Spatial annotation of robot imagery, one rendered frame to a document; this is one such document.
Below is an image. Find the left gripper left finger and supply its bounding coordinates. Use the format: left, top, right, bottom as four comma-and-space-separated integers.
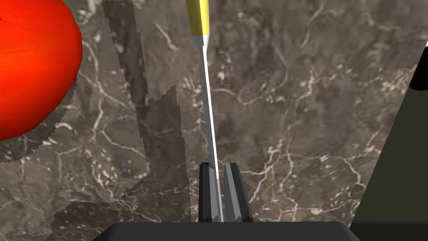
198, 162, 222, 223

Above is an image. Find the yellow handled knife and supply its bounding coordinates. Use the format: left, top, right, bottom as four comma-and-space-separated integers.
186, 0, 224, 223

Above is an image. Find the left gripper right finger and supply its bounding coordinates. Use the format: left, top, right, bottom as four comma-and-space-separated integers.
223, 162, 254, 223

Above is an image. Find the red tomato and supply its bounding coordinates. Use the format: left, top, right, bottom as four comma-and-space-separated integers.
0, 0, 84, 143

